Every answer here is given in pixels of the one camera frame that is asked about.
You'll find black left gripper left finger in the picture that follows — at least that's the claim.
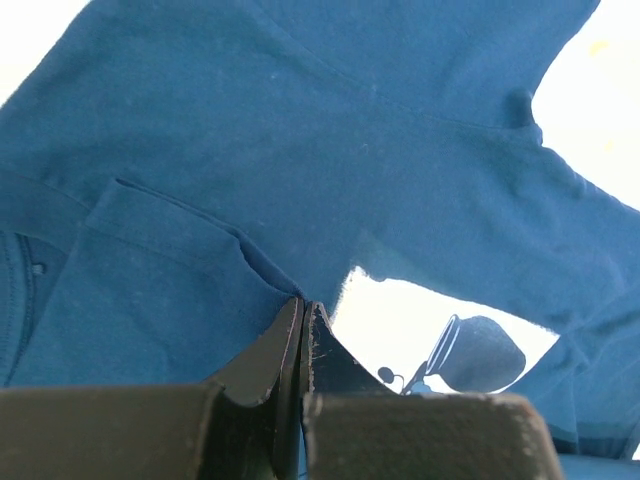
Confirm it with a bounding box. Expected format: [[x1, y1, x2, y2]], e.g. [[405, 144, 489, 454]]
[[1, 298, 304, 479]]

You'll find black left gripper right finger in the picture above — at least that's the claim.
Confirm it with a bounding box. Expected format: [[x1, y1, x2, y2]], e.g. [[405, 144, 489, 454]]
[[302, 302, 564, 479]]

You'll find navy blue printed t-shirt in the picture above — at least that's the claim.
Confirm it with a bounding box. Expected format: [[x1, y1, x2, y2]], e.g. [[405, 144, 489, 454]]
[[1, 1, 639, 459]]

